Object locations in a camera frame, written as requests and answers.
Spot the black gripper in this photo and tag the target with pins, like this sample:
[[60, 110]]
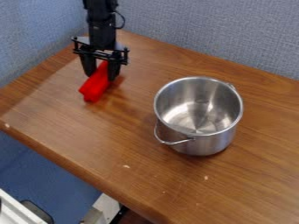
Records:
[[115, 54]]

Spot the red rectangular block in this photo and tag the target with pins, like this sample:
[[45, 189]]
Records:
[[96, 84]]

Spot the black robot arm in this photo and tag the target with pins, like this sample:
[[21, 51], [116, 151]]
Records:
[[100, 45]]

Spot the stainless steel pot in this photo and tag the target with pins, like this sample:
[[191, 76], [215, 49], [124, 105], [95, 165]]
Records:
[[198, 111]]

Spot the white table leg base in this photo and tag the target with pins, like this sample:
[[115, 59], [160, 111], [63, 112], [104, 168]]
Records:
[[103, 211]]

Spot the white furniture piece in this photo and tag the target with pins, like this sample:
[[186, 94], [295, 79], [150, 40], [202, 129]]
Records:
[[13, 213]]

